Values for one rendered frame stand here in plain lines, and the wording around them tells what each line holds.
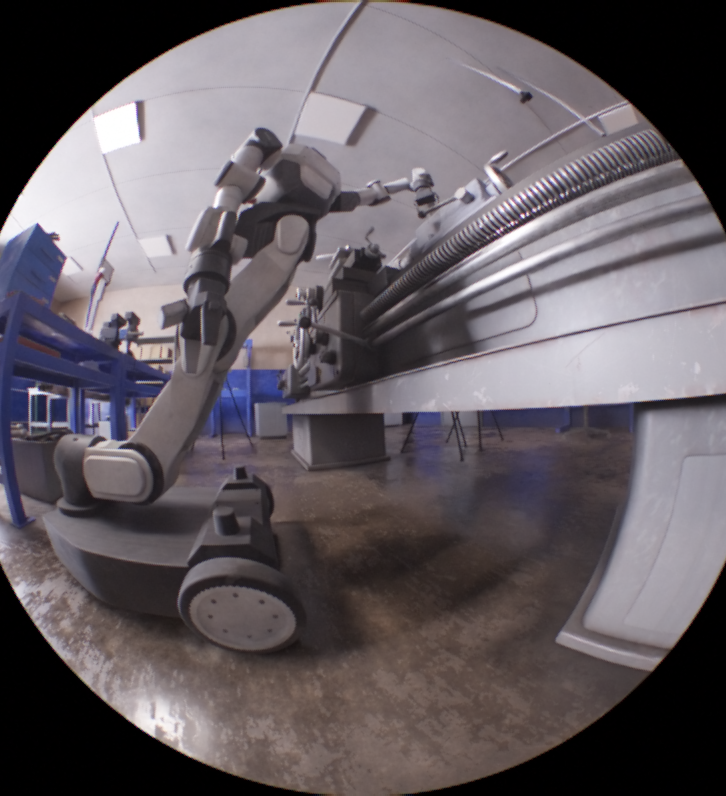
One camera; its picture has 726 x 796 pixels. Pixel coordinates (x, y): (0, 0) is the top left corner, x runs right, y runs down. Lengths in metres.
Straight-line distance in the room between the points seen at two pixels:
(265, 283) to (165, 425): 0.39
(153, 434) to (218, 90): 3.14
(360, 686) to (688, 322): 0.54
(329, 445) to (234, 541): 1.38
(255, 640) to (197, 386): 0.47
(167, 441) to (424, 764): 0.68
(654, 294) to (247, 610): 0.72
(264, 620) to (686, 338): 0.57
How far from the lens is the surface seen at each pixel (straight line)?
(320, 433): 1.67
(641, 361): 0.23
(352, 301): 0.79
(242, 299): 0.57
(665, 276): 0.44
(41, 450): 1.52
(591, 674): 0.51
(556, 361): 0.24
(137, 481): 0.56
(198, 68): 3.28
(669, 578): 0.45
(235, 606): 0.41
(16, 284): 1.53
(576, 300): 0.44
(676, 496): 0.39
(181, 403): 0.53
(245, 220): 0.71
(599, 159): 0.45
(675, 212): 0.40
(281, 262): 0.60
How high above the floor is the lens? 0.41
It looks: 3 degrees up
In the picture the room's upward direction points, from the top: 2 degrees counter-clockwise
